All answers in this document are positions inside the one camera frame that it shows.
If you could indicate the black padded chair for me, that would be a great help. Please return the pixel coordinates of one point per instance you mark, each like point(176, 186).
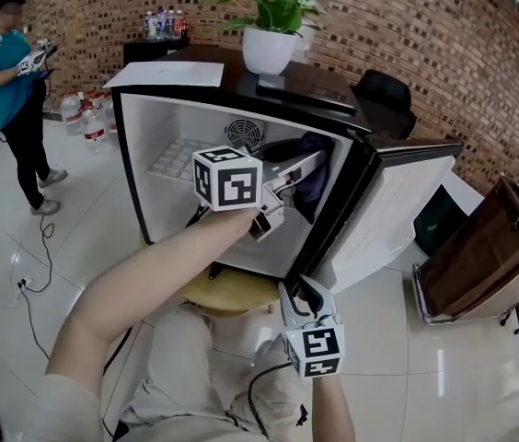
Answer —
point(384, 99)

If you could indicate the row of small drink bottles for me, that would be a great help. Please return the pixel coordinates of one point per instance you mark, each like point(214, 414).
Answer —
point(165, 25)

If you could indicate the cluster of large water jugs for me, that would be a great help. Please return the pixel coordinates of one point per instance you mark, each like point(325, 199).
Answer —
point(94, 131)

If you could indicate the round yellow wooden table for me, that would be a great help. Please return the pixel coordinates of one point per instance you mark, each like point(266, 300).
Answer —
point(232, 293)

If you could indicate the black mini fridge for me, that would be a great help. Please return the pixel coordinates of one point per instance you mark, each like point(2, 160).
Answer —
point(158, 131)

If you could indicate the brown wood-grain metal cabinet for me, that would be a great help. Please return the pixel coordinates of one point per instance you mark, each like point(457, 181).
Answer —
point(480, 256)

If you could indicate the person's right forearm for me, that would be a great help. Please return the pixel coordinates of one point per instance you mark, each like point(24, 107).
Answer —
point(333, 412)

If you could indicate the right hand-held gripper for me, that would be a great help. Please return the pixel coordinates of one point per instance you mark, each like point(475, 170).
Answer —
point(319, 348)

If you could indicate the person's left forearm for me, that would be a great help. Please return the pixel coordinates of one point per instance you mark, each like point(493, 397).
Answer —
point(140, 283)

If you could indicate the round white fan grille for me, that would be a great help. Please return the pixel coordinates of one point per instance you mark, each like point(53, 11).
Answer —
point(243, 131)

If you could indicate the person's beige shirt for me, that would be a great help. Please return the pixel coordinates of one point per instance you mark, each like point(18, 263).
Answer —
point(61, 412)

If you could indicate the dark blue cleaning cloth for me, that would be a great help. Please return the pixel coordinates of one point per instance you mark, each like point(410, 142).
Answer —
point(314, 182)

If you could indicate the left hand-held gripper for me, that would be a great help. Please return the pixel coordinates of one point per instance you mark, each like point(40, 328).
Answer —
point(232, 182)

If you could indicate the white paper sheet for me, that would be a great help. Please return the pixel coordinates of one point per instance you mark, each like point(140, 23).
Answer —
point(167, 74)

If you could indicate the black flat tray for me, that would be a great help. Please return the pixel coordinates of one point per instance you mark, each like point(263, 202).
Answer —
point(310, 97)

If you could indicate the black glass-door cooler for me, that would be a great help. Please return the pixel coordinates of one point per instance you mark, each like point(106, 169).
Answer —
point(149, 53)

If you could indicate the white power strip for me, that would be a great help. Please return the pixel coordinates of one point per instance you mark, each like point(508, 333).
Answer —
point(26, 282)

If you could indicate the person's beige trousers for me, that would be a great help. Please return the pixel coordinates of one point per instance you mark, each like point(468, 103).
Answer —
point(186, 375)

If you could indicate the green plant in white pot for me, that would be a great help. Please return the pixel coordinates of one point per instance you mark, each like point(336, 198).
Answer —
point(268, 51)

